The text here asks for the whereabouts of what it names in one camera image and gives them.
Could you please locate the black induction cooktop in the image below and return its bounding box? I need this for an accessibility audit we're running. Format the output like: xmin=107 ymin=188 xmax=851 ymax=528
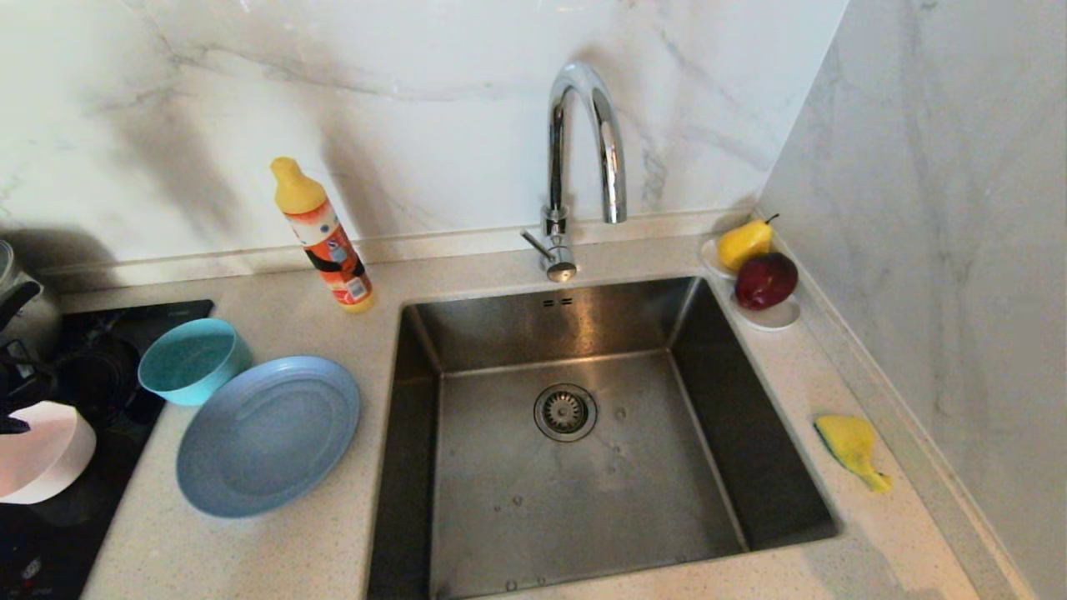
xmin=0 ymin=300 xmax=215 ymax=600

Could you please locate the round metal drain strainer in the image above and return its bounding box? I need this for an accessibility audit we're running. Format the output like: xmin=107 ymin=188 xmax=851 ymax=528
xmin=533 ymin=383 xmax=599 ymax=443

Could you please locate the stainless steel sink basin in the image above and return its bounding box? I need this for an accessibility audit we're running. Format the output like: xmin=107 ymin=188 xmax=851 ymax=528
xmin=365 ymin=276 xmax=839 ymax=600

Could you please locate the dark red apple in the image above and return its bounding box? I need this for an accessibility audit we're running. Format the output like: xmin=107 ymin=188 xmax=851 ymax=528
xmin=735 ymin=252 xmax=799 ymax=311

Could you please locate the small white dish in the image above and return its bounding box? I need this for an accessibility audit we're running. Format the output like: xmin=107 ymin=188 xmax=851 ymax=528
xmin=699 ymin=237 xmax=740 ymax=278
xmin=732 ymin=286 xmax=802 ymax=331

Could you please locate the blue-grey plate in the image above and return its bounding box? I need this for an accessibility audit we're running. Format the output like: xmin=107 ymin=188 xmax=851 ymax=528
xmin=176 ymin=356 xmax=362 ymax=519

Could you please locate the yellow pear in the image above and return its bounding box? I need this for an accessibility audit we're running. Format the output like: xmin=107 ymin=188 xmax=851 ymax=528
xmin=719 ymin=213 xmax=779 ymax=272

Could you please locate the chrome gooseneck faucet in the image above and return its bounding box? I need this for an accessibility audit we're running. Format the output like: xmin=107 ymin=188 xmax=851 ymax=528
xmin=521 ymin=62 xmax=628 ymax=283

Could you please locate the orange yellow-capped detergent bottle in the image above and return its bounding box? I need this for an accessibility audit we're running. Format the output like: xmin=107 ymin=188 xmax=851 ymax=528
xmin=270 ymin=157 xmax=376 ymax=314

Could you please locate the pink bowl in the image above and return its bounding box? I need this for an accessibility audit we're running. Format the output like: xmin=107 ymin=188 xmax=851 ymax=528
xmin=0 ymin=401 xmax=98 ymax=506

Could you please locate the black pan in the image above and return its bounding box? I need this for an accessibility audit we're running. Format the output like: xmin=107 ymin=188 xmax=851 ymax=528
xmin=46 ymin=336 xmax=143 ymax=426

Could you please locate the silver pot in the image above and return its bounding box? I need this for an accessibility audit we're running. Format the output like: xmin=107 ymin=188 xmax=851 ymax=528
xmin=0 ymin=240 xmax=63 ymax=359

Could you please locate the yellow sponge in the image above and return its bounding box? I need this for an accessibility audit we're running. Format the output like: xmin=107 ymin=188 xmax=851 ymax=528
xmin=814 ymin=414 xmax=893 ymax=494

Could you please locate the teal bowl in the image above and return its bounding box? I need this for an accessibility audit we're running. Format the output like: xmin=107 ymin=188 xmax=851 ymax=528
xmin=138 ymin=317 xmax=253 ymax=407

